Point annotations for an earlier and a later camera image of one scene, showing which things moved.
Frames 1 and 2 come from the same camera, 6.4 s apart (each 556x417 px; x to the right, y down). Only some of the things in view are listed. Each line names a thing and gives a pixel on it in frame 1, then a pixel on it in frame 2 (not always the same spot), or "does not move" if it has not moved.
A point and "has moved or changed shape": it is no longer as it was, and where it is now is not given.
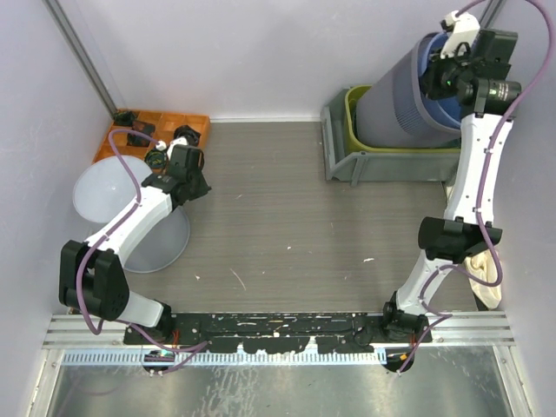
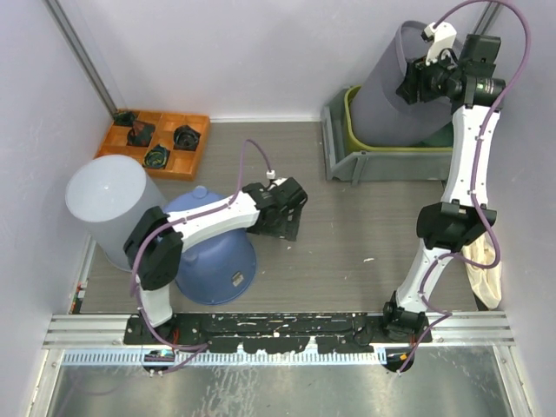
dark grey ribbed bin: (393, 114) has moved or changed shape
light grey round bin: (101, 193) does not move
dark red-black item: (135, 140) does not move
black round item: (192, 136) does not move
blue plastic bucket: (446, 113) has moved or changed shape
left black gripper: (202, 187) → (286, 230)
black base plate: (273, 332) does not move
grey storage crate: (344, 164) does not move
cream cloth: (485, 265) does not move
